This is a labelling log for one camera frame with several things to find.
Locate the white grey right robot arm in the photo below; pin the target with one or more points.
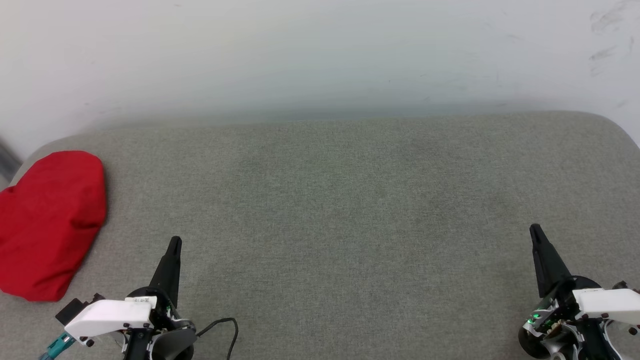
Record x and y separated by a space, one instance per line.
565 346

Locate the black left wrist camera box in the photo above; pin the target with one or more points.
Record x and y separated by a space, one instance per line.
72 310

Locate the teal left camera connector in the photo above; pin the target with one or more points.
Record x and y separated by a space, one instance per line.
60 345

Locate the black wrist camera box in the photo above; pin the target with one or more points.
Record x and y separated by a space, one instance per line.
72 310
621 285

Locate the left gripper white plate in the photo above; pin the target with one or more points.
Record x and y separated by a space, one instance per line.
110 315

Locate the red white jersey shirt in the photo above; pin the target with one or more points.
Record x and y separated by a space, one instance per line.
45 225

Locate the grey fabric sofa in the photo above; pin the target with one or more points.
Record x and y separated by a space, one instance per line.
325 200

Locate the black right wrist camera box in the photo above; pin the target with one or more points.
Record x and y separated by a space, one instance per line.
621 285

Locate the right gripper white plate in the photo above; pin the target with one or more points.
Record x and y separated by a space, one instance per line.
607 302

